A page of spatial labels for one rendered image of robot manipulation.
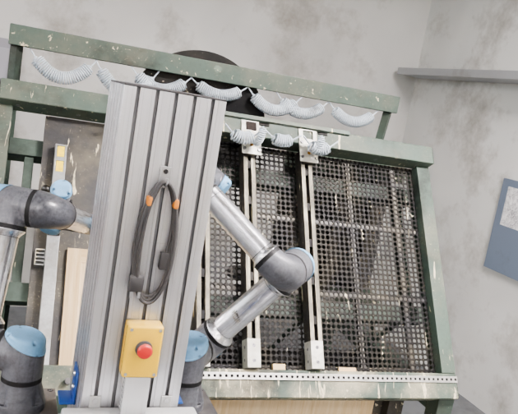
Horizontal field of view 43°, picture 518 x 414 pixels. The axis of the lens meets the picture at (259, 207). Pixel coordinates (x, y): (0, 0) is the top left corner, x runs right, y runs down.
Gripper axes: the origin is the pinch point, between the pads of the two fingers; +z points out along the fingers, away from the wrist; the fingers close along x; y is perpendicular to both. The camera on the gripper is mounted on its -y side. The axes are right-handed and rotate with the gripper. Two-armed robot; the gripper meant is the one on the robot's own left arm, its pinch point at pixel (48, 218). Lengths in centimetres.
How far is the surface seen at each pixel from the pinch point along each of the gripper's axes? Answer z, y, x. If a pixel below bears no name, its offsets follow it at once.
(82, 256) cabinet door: 10.1, 15.4, -11.8
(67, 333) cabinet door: 10.0, 11.8, -44.4
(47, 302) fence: 7.8, 2.7, -32.6
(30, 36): 27, -15, 103
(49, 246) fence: 7.9, 1.7, -9.3
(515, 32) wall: 67, 337, 213
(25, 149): 15.3, -11.9, 36.3
